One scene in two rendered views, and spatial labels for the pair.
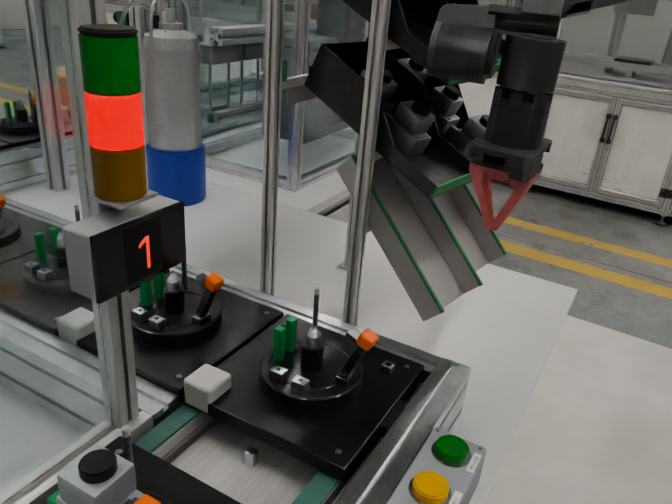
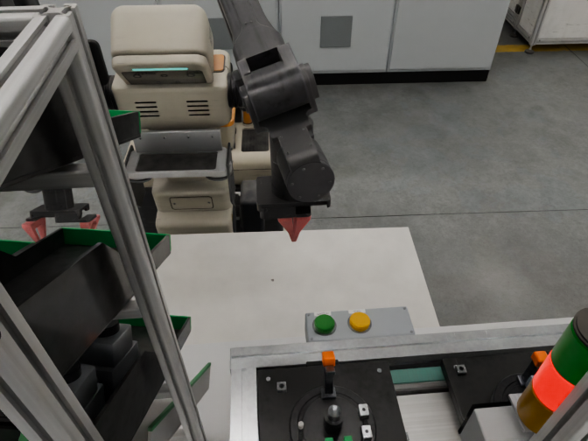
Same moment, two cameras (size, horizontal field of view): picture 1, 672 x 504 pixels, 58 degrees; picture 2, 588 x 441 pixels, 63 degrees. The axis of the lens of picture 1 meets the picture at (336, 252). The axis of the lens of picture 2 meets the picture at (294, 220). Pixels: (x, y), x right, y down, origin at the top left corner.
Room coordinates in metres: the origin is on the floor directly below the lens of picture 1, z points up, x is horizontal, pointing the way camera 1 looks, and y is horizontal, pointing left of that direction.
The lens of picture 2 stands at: (0.90, 0.27, 1.76)
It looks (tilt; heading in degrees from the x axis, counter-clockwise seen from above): 43 degrees down; 238
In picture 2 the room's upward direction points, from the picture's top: straight up
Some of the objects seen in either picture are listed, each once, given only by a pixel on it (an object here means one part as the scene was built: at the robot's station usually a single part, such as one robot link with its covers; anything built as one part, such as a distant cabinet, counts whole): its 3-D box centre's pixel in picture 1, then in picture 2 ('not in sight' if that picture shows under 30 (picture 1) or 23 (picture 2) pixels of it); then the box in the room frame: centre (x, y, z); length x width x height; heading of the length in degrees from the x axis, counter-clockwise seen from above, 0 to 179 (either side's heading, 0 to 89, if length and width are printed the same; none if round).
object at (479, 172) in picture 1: (503, 186); (284, 216); (0.63, -0.18, 1.28); 0.07 x 0.07 x 0.09; 62
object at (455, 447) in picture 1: (451, 451); (324, 325); (0.56, -0.16, 0.96); 0.04 x 0.04 x 0.02
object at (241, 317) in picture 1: (173, 296); not in sight; (0.78, 0.24, 1.01); 0.24 x 0.24 x 0.13; 62
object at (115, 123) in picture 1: (115, 118); (569, 378); (0.56, 0.22, 1.33); 0.05 x 0.05 x 0.05
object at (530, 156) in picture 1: (516, 124); (292, 177); (0.62, -0.17, 1.35); 0.10 x 0.07 x 0.07; 152
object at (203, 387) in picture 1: (311, 351); (333, 419); (0.67, 0.02, 1.01); 0.24 x 0.24 x 0.13; 62
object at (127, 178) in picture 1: (119, 169); (549, 403); (0.56, 0.22, 1.28); 0.05 x 0.05 x 0.05
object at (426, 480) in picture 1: (430, 489); (359, 322); (0.50, -0.13, 0.96); 0.04 x 0.04 x 0.02
